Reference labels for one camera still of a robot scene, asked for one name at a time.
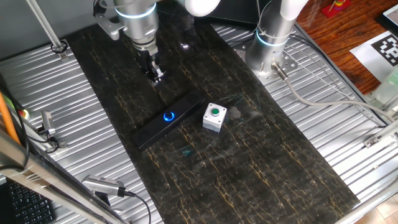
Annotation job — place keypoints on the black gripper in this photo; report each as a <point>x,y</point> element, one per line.
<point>146,60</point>

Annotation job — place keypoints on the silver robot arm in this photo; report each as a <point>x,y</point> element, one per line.
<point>140,21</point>

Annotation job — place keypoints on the black speaker bar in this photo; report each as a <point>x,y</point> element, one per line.
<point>152,132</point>

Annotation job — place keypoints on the white box with green button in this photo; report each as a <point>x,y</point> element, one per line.
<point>211,123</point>

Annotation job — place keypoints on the dark marble pattern mat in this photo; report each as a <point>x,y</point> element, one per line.
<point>248,171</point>

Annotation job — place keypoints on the red and yellow stop button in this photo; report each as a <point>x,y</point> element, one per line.
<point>25,114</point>

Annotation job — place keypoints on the orange pole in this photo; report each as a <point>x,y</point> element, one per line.
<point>7,118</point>

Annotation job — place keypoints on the black keyboard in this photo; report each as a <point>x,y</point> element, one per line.
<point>28,205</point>

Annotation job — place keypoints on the white sheet with black marker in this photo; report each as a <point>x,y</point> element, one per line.
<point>370,59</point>

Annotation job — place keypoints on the translucent plastic container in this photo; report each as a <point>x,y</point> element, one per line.
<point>387,88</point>

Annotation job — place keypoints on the dark tablet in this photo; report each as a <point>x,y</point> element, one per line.
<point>388,17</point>

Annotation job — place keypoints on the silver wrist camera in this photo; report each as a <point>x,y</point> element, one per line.
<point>109,28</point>

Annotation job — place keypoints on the silver camera on black stand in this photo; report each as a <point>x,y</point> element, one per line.
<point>101,184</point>

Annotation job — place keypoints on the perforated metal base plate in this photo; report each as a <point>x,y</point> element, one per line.
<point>290,65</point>

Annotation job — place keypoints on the aluminium frame beam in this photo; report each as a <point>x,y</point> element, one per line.
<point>37,177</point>

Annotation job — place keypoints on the aluminium rail with bracket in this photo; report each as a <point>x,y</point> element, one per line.
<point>381,135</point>

